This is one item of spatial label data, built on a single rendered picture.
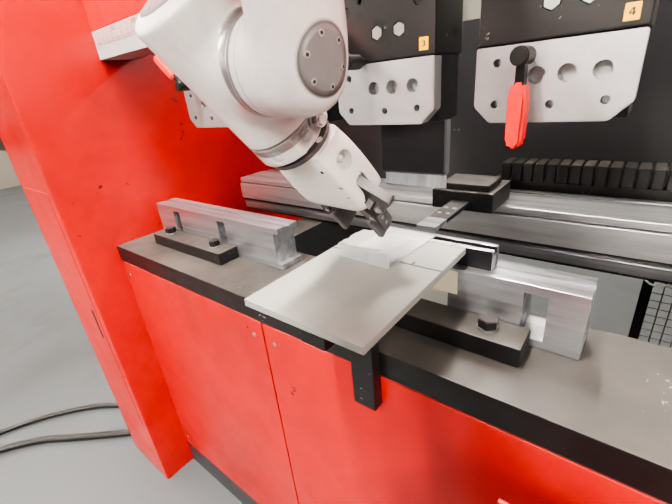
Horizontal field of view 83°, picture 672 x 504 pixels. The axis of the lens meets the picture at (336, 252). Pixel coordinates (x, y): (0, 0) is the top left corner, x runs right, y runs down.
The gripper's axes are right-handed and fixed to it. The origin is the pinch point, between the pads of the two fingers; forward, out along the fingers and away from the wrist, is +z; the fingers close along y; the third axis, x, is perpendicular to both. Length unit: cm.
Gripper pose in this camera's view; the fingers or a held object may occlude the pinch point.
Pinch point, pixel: (362, 217)
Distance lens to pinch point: 51.0
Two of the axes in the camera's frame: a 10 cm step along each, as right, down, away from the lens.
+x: -4.6, 8.6, -2.3
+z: 5.0, 4.6, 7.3
